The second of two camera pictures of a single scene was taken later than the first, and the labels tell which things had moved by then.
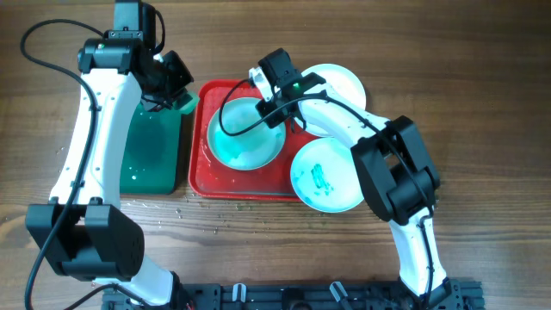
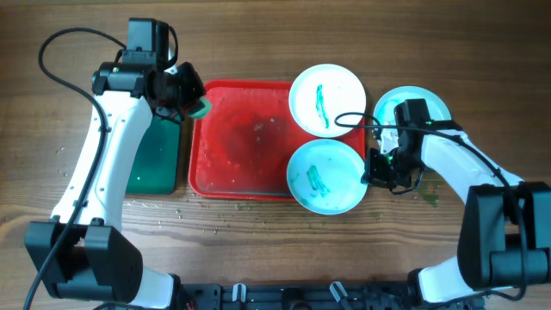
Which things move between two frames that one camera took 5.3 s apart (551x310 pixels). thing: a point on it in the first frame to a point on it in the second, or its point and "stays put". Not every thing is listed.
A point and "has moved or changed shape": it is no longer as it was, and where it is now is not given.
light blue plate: [239, 137] to [385, 111]
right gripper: [272, 121] to [375, 175]
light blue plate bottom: [324, 176] stays put
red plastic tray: [210, 177] stays put
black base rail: [467, 294] stays put
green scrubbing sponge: [189, 108] has moved or changed shape
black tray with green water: [151, 151] stays put
